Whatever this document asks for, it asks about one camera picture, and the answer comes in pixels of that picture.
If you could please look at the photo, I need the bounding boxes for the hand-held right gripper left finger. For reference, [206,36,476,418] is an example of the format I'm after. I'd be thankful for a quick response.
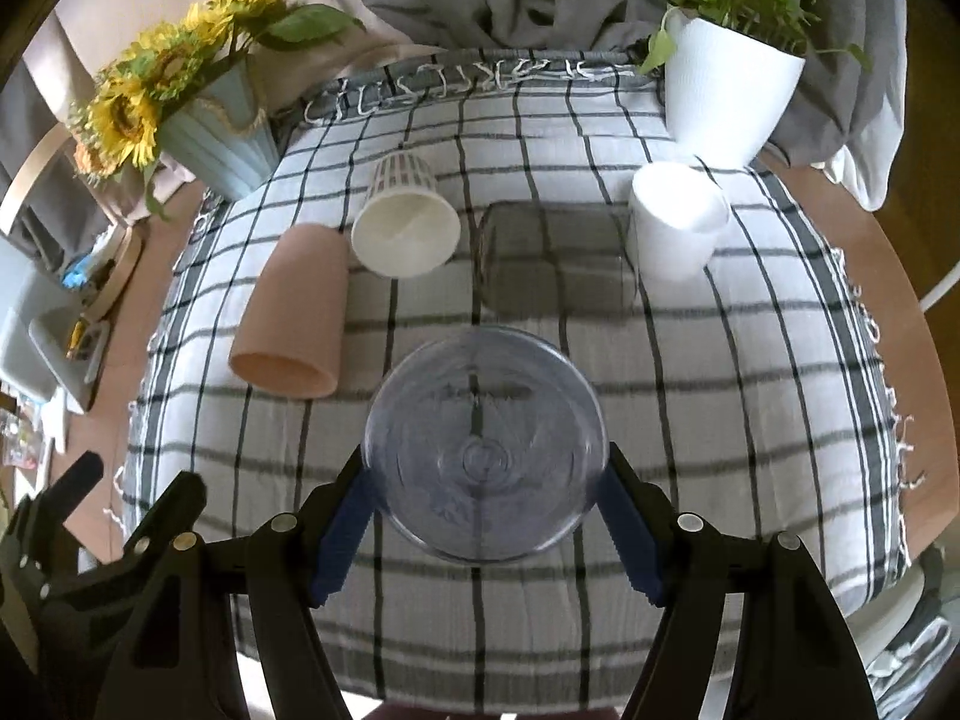
[96,444,377,720]

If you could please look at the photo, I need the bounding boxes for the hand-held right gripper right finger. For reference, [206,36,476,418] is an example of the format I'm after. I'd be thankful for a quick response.
[595,441,872,720]

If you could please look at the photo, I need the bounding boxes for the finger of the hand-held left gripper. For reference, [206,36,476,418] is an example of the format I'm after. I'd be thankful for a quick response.
[43,452,107,535]
[122,471,209,557]

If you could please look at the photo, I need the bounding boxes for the pink plastic cup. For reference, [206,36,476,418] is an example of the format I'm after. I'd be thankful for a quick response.
[228,221,351,401]

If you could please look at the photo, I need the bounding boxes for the dark transparent cup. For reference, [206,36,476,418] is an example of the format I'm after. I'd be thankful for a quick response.
[475,201,639,314]

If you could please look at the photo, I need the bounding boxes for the plain white cup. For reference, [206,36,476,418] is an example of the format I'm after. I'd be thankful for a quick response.
[627,162,731,281]

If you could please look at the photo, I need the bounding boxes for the white ribbed cup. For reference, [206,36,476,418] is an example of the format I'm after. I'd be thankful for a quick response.
[351,151,461,279]

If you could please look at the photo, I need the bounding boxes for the grey plastic box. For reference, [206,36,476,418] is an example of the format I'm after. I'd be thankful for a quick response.
[0,246,115,415]

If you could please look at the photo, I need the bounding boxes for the checkered tablecloth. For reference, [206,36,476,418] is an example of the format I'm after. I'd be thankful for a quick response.
[112,51,929,700]

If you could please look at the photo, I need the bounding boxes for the grey chair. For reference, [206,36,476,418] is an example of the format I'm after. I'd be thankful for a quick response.
[859,546,960,720]

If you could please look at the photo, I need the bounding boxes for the sunflowers in light blue pot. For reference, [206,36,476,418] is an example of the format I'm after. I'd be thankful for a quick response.
[67,0,367,222]

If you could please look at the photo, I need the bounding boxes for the green plant in white pot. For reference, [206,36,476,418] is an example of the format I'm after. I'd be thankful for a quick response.
[636,0,875,167]

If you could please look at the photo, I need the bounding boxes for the round wooden frame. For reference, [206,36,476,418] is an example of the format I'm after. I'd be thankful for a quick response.
[0,126,145,325]

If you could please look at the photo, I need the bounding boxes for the white cable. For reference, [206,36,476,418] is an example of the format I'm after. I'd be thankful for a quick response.
[919,259,960,312]

